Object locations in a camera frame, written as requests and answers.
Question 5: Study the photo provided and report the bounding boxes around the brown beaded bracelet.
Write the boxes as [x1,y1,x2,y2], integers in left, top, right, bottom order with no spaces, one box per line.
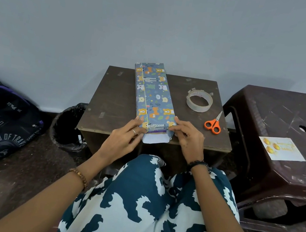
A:
[66,167,91,192]

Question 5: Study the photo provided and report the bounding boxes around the person's left forearm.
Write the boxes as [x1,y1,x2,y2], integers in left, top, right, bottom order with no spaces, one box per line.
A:
[0,136,108,232]

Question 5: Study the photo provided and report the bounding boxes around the small brown wooden table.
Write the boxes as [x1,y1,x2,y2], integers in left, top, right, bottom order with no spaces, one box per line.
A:
[76,61,243,155]

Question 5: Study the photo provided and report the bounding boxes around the orange handled scissors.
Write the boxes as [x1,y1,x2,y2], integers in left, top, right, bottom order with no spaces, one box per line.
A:
[202,108,225,136]

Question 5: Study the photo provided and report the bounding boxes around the teal white patterned trousers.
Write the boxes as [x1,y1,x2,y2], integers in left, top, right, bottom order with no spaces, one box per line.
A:
[56,142,249,232]

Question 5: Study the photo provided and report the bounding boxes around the person's right forearm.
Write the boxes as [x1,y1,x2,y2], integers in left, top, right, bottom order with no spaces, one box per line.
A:
[179,161,288,232]

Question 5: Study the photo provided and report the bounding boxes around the white card with gold stickers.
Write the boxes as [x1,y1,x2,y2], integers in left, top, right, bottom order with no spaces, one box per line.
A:
[256,133,306,166]

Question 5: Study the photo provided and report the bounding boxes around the black trash bin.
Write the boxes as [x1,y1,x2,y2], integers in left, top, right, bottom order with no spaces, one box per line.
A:
[46,98,95,156]

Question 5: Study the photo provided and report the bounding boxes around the clear tape roll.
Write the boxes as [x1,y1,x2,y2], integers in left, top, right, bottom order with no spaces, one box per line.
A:
[184,86,215,115]

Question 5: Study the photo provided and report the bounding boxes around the brown plastic stool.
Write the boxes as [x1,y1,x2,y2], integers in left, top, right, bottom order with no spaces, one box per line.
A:
[206,81,306,229]

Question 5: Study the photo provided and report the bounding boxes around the black cord bracelet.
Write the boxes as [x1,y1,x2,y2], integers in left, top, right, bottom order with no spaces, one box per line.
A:
[186,158,213,175]

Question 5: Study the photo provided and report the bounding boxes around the person's right hand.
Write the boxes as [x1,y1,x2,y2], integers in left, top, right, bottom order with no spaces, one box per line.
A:
[163,115,210,167]

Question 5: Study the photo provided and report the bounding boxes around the person's left hand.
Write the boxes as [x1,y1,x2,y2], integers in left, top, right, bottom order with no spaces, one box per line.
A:
[94,110,149,171]

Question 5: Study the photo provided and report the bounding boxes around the blue animal-print wrapping paper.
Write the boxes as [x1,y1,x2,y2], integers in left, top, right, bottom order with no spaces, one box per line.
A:
[122,58,186,148]

